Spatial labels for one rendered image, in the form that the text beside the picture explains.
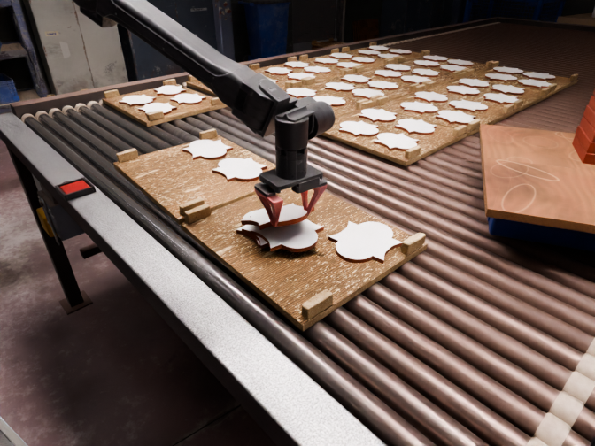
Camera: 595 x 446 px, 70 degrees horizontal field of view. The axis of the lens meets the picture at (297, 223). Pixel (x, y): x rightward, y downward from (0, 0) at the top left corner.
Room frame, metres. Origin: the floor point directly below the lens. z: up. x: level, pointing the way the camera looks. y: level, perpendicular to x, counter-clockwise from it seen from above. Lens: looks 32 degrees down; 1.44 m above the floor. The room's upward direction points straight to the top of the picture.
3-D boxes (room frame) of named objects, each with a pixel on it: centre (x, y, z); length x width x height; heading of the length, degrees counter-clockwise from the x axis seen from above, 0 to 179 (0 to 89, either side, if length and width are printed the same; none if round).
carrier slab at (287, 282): (0.76, 0.00, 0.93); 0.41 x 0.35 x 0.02; 41
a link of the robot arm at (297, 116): (0.70, 0.01, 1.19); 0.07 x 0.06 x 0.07; 145
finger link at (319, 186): (0.71, -0.01, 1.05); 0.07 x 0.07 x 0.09; 36
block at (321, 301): (0.52, -0.03, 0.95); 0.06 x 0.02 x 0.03; 131
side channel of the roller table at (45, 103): (3.00, -0.37, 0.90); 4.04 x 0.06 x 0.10; 133
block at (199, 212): (0.81, 0.22, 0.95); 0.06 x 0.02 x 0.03; 131
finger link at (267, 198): (0.68, 0.03, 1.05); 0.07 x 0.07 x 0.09; 36
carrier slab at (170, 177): (1.08, 0.27, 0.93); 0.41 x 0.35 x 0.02; 40
